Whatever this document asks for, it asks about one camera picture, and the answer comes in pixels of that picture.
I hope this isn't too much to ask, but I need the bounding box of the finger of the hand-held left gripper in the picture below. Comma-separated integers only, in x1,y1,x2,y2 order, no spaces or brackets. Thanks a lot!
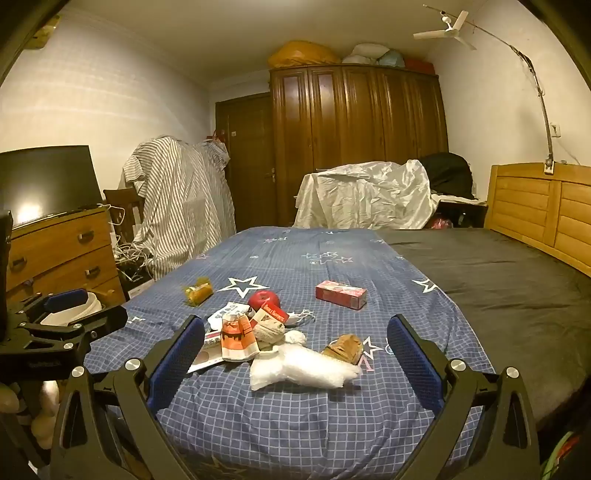
22,288,90,325
17,305,129,344

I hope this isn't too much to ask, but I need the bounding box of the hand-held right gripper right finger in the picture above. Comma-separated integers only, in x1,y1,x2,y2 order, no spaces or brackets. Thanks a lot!
387,314,541,480

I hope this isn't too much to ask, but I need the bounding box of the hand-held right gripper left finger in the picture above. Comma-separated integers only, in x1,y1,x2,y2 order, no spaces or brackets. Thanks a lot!
50,315,206,480

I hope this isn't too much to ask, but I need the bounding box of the white plastic bucket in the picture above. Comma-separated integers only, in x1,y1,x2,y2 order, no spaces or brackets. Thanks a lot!
40,291,110,326

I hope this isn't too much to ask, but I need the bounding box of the beige sock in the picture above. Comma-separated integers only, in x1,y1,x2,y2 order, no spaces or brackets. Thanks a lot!
253,320,287,352
249,344,362,392

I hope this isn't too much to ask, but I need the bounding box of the person's left hand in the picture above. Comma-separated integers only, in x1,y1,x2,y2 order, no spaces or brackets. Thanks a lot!
0,381,63,450

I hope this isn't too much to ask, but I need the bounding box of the flat pale card packet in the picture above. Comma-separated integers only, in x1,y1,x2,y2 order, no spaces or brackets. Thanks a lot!
187,330,228,374

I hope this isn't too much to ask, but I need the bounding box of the wooden chest of drawers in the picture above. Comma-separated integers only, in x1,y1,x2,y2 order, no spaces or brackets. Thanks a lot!
0,206,126,315

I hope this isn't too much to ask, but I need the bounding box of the orange white paper bag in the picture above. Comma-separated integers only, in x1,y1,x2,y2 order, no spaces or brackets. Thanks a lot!
219,314,260,363

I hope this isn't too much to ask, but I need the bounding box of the brown crumpled paper wrapper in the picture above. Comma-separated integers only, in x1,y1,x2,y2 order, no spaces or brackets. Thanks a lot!
322,333,365,366

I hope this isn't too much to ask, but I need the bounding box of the yellow crumpled wrapper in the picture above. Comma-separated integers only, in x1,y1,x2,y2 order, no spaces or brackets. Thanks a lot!
182,276,214,306

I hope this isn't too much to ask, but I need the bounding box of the pink carton box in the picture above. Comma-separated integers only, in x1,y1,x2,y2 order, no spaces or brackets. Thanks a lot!
315,280,368,310

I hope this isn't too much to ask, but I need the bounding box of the small red white box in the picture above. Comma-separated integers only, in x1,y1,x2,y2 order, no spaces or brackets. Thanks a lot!
253,302,290,330

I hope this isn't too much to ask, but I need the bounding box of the dark grey blanket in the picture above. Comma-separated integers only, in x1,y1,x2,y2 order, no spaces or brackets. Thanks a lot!
376,227,591,418

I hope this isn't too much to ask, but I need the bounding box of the red apple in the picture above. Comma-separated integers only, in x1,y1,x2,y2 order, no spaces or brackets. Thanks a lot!
248,290,282,315

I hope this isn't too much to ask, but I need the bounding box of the wooden chair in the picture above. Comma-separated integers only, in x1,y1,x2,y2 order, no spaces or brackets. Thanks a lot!
103,187,142,245

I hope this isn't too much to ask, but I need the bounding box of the black flat screen monitor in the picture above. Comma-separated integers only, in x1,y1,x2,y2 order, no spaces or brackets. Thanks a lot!
0,145,103,230

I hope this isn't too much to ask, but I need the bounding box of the white face mask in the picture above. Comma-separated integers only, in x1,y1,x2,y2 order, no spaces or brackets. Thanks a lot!
281,308,317,347

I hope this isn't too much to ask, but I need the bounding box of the blue checked star bedsheet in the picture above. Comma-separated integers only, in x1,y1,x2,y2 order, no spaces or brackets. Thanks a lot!
88,226,498,480

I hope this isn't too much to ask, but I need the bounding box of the grey striped cloth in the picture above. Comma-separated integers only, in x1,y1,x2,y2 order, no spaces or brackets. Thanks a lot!
122,135,237,281

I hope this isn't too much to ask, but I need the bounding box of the dark bedside table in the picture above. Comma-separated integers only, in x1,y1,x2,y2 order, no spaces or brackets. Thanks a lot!
434,194,489,230

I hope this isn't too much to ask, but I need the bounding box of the white satin cloth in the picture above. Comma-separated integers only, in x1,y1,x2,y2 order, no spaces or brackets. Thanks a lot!
293,159,443,230

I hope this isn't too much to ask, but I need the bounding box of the black cloth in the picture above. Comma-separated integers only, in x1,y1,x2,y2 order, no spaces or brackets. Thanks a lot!
418,152,474,200

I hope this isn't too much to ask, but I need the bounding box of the light wooden headboard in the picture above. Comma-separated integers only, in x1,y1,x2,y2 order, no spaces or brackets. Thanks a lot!
483,162,591,278

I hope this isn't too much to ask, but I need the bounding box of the dark wooden door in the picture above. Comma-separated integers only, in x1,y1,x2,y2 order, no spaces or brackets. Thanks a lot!
215,93,278,232

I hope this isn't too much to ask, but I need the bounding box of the brown wooden wardrobe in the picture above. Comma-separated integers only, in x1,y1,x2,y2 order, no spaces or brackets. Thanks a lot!
269,65,450,225

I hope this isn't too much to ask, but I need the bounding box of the white pillow bag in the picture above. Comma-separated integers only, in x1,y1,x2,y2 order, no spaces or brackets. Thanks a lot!
342,44,387,65

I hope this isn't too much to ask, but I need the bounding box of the thin bent metal pole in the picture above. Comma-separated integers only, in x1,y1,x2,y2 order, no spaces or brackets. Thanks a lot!
424,4,557,175

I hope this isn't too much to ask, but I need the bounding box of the yellow bag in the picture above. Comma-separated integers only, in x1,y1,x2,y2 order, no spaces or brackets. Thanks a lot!
268,41,342,68

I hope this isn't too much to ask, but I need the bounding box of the white ceiling fan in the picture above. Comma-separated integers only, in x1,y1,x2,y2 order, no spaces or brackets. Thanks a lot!
412,10,477,51

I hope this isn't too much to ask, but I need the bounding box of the tangle of white cables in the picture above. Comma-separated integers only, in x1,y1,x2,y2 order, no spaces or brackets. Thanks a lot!
109,203,156,283

